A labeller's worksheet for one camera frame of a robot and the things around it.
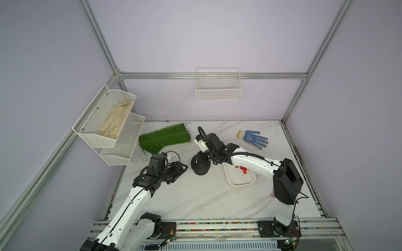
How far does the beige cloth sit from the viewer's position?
75cm

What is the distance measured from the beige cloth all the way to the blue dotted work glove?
2.48ft

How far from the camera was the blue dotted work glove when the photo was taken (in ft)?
3.60

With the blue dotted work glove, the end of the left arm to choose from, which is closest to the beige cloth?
the end of the left arm

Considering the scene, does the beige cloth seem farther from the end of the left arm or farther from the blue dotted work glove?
the blue dotted work glove
